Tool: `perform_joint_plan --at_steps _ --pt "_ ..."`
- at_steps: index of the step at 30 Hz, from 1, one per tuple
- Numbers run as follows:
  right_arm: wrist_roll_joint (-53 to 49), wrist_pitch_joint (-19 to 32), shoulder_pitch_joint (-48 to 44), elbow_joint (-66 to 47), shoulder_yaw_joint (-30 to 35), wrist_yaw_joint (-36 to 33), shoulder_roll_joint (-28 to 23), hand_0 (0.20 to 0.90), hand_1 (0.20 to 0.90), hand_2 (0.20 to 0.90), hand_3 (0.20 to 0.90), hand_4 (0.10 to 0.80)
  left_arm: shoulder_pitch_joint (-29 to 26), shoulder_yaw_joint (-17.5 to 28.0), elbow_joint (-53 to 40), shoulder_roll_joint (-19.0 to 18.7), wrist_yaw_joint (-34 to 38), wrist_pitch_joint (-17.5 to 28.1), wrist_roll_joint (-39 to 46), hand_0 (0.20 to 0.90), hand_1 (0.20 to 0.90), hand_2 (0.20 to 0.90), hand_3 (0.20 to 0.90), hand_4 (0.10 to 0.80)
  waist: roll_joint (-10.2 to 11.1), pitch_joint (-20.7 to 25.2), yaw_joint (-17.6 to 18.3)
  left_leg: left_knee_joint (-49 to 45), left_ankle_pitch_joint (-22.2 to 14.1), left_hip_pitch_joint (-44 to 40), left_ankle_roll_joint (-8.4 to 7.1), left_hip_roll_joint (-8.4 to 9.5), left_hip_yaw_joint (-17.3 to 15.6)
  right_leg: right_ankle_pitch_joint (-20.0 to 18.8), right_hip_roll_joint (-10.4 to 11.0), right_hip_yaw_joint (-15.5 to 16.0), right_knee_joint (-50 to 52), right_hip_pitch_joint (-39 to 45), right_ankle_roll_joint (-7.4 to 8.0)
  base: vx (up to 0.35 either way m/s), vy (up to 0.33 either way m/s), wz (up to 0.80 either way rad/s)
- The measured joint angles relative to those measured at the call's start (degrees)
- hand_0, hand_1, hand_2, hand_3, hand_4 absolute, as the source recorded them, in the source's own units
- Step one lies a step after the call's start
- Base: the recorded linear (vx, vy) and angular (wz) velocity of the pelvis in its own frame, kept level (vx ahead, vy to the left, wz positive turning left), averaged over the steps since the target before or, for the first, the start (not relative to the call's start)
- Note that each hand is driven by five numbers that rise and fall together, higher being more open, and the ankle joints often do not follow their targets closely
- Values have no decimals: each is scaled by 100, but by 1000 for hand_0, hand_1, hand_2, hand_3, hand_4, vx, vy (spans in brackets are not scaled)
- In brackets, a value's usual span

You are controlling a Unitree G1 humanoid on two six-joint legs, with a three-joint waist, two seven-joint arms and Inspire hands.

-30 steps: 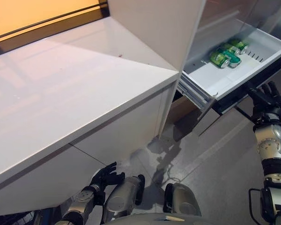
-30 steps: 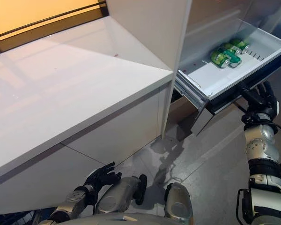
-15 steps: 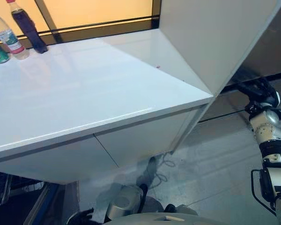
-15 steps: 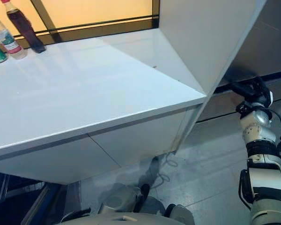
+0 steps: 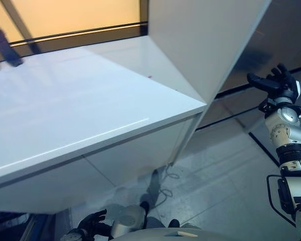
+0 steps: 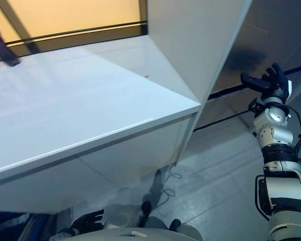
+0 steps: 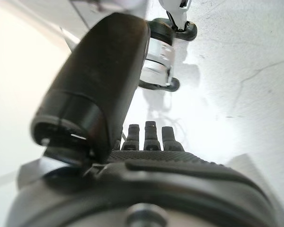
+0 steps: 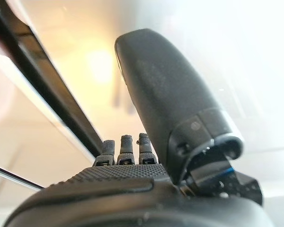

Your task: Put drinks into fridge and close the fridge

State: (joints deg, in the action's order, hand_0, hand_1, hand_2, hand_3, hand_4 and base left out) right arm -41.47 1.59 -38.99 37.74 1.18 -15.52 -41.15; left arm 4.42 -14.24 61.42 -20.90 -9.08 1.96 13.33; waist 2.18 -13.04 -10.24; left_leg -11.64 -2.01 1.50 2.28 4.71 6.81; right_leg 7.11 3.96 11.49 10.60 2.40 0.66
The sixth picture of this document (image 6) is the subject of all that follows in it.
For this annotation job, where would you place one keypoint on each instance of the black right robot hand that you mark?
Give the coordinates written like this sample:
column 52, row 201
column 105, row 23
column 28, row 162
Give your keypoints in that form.
column 278, row 88

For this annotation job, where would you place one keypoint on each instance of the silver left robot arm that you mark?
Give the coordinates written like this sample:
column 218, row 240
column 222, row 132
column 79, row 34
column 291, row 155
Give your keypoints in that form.
column 62, row 234

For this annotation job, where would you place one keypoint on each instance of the dark window frame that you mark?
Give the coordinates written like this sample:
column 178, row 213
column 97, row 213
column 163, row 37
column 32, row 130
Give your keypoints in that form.
column 90, row 36

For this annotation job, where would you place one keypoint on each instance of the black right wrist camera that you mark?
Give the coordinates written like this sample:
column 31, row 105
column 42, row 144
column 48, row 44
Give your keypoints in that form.
column 256, row 105

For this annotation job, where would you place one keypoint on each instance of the stainless steel fridge drawer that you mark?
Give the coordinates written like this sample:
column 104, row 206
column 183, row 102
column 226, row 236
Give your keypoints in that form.
column 215, row 133

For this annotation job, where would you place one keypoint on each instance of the white counter cabinet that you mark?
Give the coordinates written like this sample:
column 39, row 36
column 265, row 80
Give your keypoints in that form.
column 65, row 113

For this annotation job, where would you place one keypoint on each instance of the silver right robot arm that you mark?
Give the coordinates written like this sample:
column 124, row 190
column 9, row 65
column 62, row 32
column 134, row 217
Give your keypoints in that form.
column 278, row 135

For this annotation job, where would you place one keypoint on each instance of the grey robot torso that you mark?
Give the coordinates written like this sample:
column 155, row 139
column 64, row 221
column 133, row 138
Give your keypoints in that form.
column 115, row 234

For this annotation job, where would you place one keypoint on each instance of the dark maroon object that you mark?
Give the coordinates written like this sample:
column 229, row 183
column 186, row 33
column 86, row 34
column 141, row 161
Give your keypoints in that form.
column 5, row 52

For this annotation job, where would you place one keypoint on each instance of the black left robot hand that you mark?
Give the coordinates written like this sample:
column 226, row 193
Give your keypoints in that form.
column 85, row 221

